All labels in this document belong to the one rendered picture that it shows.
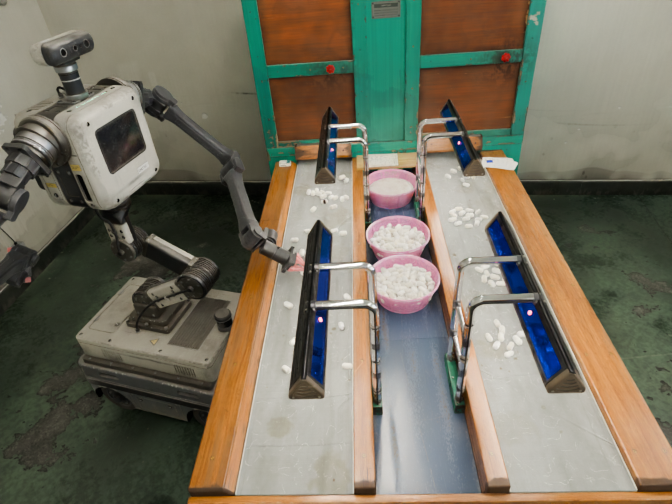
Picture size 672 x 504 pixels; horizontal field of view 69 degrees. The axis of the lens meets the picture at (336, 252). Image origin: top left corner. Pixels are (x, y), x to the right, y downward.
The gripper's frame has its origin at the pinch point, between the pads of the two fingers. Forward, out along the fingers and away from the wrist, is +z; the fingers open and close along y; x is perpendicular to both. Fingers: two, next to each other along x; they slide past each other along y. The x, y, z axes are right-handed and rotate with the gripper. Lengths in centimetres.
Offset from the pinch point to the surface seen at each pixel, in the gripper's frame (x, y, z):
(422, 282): -24.2, -7.0, 36.4
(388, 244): -17.9, 17.4, 27.2
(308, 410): 0, -61, 6
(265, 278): 10.1, -3.9, -12.1
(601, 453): -46, -76, 67
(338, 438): -5, -70, 13
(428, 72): -69, 96, 19
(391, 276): -17.5, -3.0, 27.4
